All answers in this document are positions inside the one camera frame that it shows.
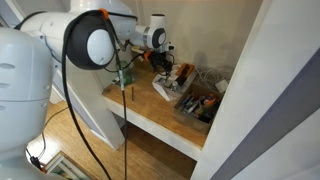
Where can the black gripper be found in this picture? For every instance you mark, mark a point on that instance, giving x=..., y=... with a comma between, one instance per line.
x=159, y=59

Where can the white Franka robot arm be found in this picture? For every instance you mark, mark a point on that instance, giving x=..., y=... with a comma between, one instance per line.
x=26, y=66

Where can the clear plastic bag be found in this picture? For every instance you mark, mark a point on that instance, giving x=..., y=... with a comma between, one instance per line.
x=165, y=90

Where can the cardboard box of pens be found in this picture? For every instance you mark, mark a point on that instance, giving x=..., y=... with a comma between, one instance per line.
x=196, y=115

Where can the white framed floor box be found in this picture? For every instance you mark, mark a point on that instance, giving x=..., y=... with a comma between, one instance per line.
x=66, y=166

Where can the clear plastic water bottle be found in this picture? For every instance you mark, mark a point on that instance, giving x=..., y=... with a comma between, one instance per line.
x=174, y=87

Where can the black flat device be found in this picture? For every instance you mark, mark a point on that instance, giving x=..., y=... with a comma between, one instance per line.
x=181, y=80

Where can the orange rectangular case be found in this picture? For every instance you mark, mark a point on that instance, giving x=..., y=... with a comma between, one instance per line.
x=185, y=69

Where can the green glass mason jar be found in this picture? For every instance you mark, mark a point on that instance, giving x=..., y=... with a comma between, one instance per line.
x=128, y=76

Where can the grey marker orange cap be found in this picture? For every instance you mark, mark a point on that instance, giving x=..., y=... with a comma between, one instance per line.
x=209, y=100

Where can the white power adapter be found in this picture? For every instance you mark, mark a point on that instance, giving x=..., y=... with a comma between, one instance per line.
x=221, y=85

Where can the orange gripper mount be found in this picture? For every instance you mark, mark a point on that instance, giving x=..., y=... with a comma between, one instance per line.
x=148, y=55

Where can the white alcove side post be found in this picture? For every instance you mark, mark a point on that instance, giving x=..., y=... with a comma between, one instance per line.
x=253, y=100
x=96, y=110

